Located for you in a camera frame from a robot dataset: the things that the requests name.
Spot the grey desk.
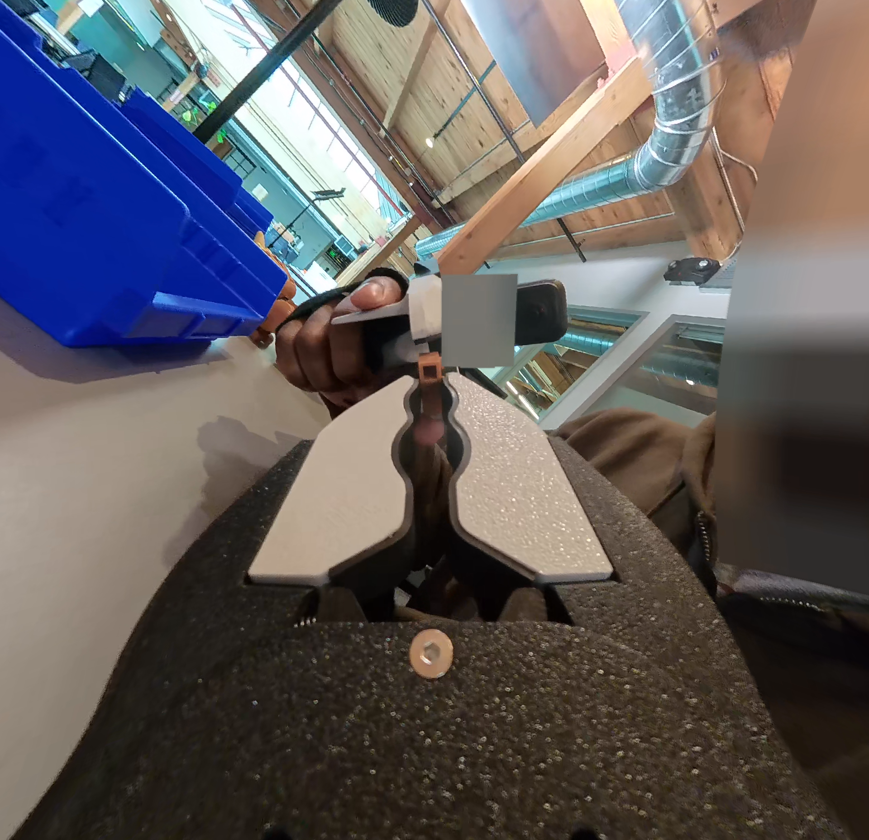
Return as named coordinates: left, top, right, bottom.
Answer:
left=0, top=298, right=334, bottom=840

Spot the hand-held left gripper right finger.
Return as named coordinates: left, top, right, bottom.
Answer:
left=446, top=372, right=615, bottom=583

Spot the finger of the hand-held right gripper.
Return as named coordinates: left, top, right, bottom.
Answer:
left=330, top=277, right=446, bottom=371

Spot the black pole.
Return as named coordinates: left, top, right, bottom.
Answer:
left=197, top=0, right=368, bottom=142

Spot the blue plastic bin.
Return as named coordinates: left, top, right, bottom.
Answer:
left=0, top=0, right=293, bottom=350

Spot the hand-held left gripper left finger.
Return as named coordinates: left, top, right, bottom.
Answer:
left=248, top=376, right=415, bottom=590

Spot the wooden ceiling beam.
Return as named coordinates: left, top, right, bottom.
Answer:
left=435, top=0, right=816, bottom=278

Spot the silver ventilation duct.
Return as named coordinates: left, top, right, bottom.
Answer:
left=415, top=0, right=727, bottom=264

